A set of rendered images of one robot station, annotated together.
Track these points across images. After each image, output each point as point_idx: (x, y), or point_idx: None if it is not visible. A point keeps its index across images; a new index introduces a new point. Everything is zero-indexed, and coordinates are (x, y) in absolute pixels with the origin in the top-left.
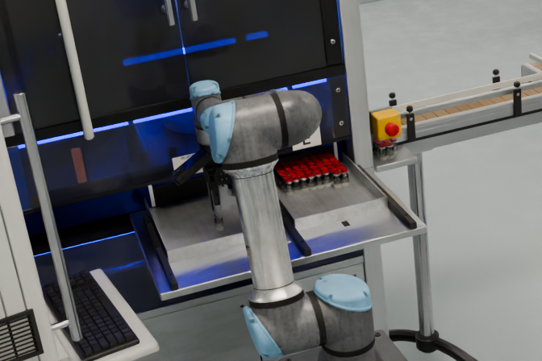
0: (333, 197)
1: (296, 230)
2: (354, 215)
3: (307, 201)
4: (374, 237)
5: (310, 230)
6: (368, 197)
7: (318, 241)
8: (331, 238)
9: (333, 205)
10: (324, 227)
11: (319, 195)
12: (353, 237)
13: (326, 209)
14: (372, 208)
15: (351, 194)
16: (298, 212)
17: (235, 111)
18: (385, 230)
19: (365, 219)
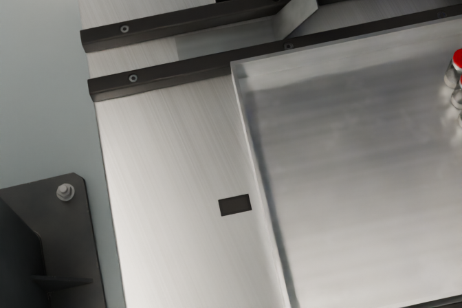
0: (407, 192)
1: (195, 69)
2: (267, 232)
3: (395, 120)
4: (130, 267)
5: (224, 111)
6: (373, 291)
7: (159, 126)
8: (161, 159)
9: (349, 185)
10: (229, 148)
11: (428, 156)
12: (150, 214)
13: (329, 163)
14: (279, 284)
15: (410, 244)
16: (336, 92)
17: None
18: (161, 303)
19: (241, 261)
